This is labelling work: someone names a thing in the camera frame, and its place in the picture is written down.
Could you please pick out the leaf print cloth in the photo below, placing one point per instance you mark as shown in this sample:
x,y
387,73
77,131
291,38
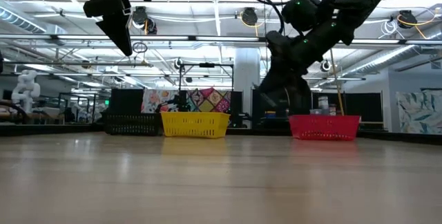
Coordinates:
x,y
419,113

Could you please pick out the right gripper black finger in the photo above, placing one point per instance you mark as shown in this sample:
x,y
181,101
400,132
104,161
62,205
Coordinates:
x,y
273,89
300,96

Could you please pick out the black slotted plastic basket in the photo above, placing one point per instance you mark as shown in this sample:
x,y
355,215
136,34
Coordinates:
x,y
133,124

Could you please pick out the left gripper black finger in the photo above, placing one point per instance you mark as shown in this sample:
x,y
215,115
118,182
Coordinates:
x,y
129,20
117,30

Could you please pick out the floral print cloth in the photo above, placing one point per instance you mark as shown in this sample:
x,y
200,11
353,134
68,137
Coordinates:
x,y
152,101

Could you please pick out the red slotted plastic basket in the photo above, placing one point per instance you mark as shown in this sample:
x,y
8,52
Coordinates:
x,y
324,127

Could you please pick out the yellow pole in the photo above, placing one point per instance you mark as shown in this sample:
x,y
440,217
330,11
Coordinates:
x,y
340,99

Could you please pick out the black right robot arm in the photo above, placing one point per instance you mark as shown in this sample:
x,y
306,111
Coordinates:
x,y
359,2

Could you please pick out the yellow slotted plastic basket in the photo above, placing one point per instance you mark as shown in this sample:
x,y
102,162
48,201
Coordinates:
x,y
195,125

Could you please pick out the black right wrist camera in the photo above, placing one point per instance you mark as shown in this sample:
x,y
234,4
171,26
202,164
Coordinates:
x,y
278,44

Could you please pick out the black gantry frame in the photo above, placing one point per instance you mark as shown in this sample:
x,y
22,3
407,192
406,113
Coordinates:
x,y
207,65

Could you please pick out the colourful patchwork quilt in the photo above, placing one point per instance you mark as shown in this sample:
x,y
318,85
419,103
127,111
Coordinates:
x,y
210,101

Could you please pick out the black partition panel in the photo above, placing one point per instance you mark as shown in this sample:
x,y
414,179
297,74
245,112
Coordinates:
x,y
126,101
362,106

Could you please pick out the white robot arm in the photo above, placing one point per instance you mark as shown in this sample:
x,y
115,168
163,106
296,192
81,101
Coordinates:
x,y
26,87

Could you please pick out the white square column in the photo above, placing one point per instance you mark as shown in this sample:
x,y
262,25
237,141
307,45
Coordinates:
x,y
247,79

